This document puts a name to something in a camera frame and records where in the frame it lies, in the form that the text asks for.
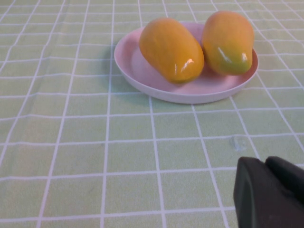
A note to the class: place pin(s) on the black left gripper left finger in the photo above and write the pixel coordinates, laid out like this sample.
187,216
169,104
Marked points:
256,202

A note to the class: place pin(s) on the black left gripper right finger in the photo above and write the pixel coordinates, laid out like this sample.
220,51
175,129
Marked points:
289,178

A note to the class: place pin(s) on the green-tipped orange toy mango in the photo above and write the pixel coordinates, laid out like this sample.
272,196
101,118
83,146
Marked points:
228,40

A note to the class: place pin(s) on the all orange-yellow toy mango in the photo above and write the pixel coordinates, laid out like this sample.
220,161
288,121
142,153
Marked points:
171,50

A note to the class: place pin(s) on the pink round plate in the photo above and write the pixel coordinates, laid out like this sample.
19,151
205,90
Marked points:
147,80

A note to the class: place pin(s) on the green checked tablecloth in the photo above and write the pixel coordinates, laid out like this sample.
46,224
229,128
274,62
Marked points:
71,154

